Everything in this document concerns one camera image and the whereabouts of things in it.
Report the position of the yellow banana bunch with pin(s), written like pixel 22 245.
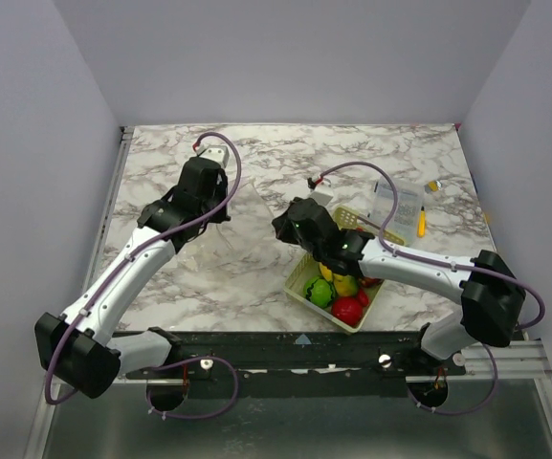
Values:
pixel 325 272

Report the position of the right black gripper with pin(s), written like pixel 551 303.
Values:
pixel 295 216

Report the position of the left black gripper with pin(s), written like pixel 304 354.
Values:
pixel 222 188

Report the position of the green watermelon toy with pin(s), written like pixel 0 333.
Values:
pixel 319 292

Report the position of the yellow green mango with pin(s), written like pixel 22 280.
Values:
pixel 345 285

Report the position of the red chili pepper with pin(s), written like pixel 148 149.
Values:
pixel 362 298

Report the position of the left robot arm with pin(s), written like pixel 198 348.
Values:
pixel 78 346

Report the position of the pale green plastic basket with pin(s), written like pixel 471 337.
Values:
pixel 307 268

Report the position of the clear zip top bag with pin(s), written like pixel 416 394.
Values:
pixel 230 241

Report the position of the dark red mango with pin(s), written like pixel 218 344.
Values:
pixel 369 282

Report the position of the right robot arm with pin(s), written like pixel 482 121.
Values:
pixel 487 294

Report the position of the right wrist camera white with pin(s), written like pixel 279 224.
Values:
pixel 322 194

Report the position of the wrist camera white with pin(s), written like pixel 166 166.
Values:
pixel 322 194
pixel 217 153

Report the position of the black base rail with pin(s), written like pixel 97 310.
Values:
pixel 297 365

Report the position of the red apple toy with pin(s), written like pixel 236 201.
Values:
pixel 347 310

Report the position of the yellow handled cutter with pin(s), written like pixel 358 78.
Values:
pixel 421 228

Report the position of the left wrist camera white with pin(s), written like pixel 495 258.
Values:
pixel 217 153

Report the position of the small yellow silver clip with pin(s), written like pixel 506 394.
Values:
pixel 433 186

